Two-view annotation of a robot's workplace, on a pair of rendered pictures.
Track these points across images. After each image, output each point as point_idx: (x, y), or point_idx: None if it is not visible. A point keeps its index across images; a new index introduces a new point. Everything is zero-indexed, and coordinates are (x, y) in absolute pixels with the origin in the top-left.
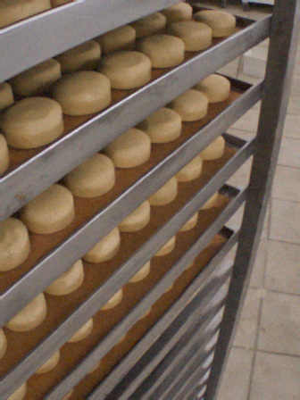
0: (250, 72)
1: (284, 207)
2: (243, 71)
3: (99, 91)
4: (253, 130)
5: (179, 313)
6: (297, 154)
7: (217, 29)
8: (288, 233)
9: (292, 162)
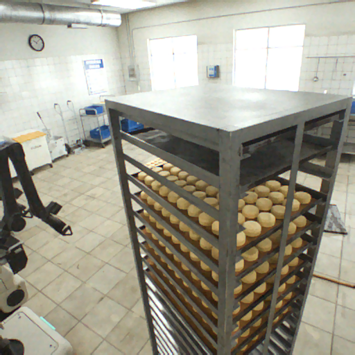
0: (19, 231)
1: (115, 260)
2: (14, 234)
3: None
4: (61, 251)
5: (145, 322)
6: (90, 242)
7: None
8: (129, 265)
9: (92, 245)
